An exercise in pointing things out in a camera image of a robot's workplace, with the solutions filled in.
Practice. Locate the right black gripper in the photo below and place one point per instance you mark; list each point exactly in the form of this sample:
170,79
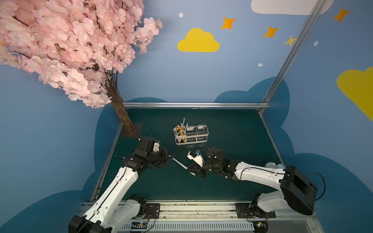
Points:
204,168

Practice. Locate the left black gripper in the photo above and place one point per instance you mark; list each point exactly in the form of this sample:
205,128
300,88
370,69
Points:
164,157

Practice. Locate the pale white toothbrush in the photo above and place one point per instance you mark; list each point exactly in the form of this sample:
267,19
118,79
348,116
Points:
183,166

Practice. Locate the yellow toothbrush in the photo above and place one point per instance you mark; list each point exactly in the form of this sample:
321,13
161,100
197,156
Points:
181,132

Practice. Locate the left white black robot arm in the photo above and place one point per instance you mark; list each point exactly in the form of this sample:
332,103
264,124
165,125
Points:
105,216

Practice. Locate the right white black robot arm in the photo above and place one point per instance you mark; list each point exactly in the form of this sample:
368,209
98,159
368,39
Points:
293,189

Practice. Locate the white toothbrush holder rack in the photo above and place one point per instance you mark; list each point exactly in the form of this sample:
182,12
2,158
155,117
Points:
194,134

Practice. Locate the small metal can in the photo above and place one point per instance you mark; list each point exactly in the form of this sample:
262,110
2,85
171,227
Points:
271,165

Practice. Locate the left green circuit board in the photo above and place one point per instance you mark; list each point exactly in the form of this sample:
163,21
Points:
138,227

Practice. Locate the green circuit board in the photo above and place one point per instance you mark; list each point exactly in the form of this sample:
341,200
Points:
260,227
138,227

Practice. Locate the right green circuit board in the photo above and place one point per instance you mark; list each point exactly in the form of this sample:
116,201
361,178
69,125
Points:
260,227

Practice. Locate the pink cherry blossom tree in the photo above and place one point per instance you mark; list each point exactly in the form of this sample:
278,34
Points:
77,46

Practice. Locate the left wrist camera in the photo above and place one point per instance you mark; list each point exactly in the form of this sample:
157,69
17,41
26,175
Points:
156,147

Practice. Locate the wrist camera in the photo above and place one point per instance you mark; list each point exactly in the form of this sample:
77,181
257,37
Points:
156,147
196,157

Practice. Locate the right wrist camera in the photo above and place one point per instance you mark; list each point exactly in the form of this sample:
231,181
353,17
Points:
196,157

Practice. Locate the tree base plate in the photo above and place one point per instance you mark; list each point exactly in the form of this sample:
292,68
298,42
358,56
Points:
136,134

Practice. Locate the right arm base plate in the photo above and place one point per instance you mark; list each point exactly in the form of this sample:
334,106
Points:
243,209

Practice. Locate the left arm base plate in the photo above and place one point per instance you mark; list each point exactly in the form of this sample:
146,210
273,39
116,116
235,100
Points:
151,210

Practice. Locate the aluminium frame back bar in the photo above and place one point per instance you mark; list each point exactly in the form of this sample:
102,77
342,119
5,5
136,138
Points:
196,105

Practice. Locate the aluminium rail front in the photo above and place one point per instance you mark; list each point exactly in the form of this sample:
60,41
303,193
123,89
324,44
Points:
220,217

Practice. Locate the aluminium frame upright post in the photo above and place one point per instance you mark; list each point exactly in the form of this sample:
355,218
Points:
302,36

